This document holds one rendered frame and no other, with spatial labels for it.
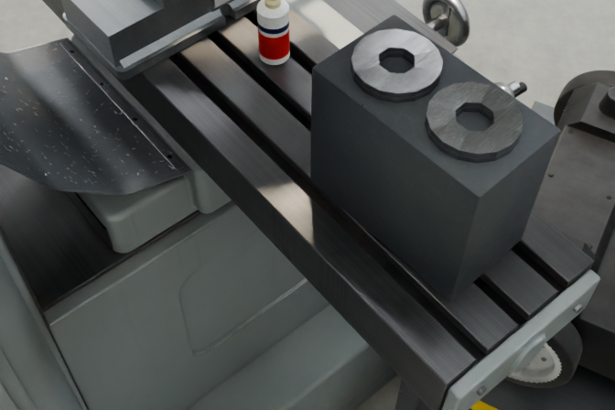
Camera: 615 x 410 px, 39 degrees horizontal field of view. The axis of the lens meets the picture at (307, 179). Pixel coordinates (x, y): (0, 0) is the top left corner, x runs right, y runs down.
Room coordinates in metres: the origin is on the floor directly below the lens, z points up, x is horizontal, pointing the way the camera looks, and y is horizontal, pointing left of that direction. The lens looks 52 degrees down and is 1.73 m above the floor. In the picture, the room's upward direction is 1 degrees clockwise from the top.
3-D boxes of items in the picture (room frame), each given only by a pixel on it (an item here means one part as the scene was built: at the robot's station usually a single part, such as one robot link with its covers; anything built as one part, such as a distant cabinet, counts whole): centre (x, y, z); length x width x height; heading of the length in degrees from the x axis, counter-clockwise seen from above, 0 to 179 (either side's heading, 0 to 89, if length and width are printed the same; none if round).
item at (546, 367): (0.63, -0.33, 0.50); 0.20 x 0.05 x 0.20; 63
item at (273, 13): (0.82, 0.05, 0.99); 0.04 x 0.04 x 0.11
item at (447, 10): (1.21, -0.23, 0.63); 0.16 x 0.12 x 0.12; 130
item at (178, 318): (0.90, 0.13, 0.43); 0.80 x 0.30 x 0.60; 130
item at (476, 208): (0.57, -0.12, 1.03); 0.22 x 0.12 x 0.20; 43
